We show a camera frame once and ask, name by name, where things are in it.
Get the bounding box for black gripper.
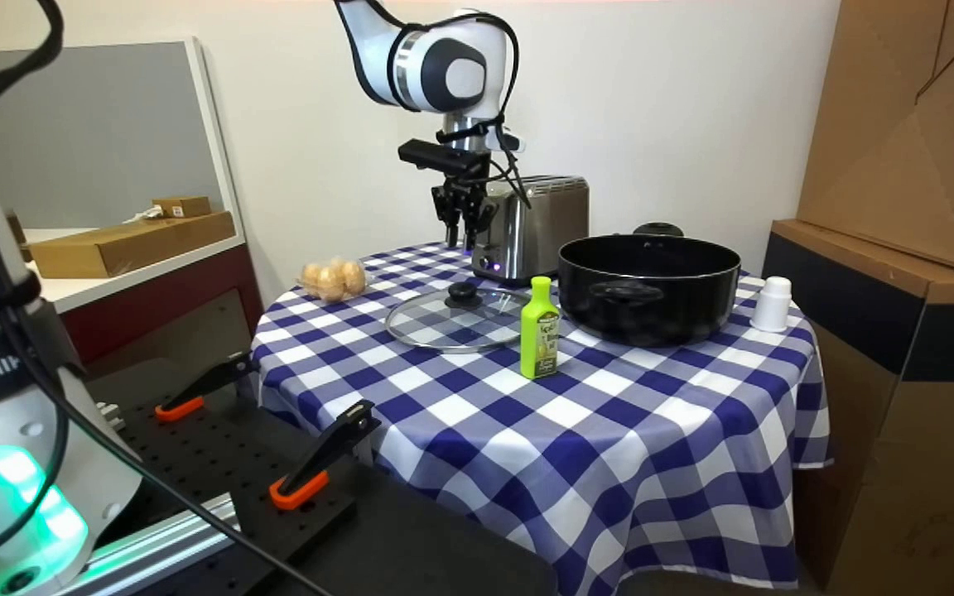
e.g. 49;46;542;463
428;163;492;251

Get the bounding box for stainless steel toaster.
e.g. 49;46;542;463
465;172;591;288

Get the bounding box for glass lid with black knob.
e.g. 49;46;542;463
382;279;533;356

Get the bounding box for brown egg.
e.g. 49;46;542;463
339;256;371;298
298;258;327;298

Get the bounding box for green plastic bottle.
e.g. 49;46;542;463
515;270;562;385

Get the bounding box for bread roll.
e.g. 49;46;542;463
315;261;347;305

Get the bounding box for black cooking pot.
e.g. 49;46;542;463
552;219;744;352

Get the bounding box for black orange spring clamp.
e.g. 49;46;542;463
153;346;262;426
265;397;383;517

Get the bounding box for blue white checkered tablecloth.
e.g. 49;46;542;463
247;236;834;596

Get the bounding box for small cardboard box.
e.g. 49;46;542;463
147;193;216;220

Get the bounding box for white desk with red front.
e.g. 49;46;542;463
13;225;267;369

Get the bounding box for black perforated board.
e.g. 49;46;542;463
83;319;559;596

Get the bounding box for white plastic cup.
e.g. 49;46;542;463
748;270;798;337

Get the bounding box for grey partition panel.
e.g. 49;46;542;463
0;36;251;242

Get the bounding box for large brown cardboard box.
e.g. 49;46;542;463
793;0;954;279

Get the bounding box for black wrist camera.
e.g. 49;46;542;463
394;137;492;178

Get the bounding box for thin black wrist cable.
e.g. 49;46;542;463
479;123;533;210

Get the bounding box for aluminium rail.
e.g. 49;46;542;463
59;494;247;596

